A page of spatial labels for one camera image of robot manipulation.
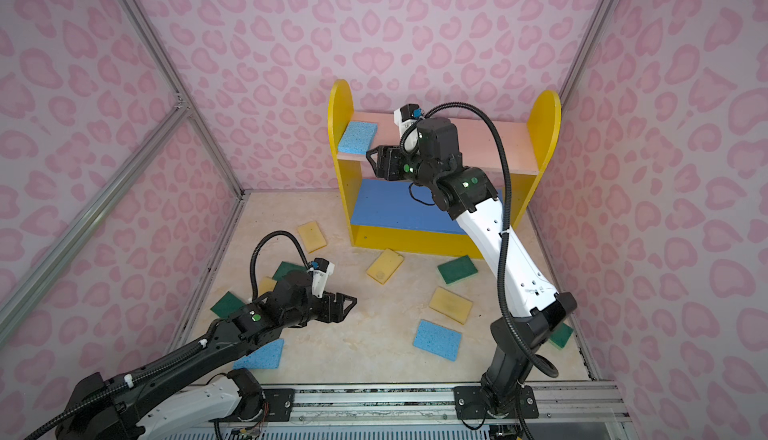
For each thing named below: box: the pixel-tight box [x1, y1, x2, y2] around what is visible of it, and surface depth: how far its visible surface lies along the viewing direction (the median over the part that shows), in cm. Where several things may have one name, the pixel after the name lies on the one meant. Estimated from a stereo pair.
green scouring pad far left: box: [210, 291, 247, 319], surface depth 92 cm
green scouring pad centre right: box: [437, 255, 478, 285], surface depth 99 cm
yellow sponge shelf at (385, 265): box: [366, 248, 405, 285], surface depth 100 cm
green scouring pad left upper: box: [272, 261, 308, 281], surface depth 98 cm
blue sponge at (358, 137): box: [338, 121, 378, 155], surface depth 77 cm
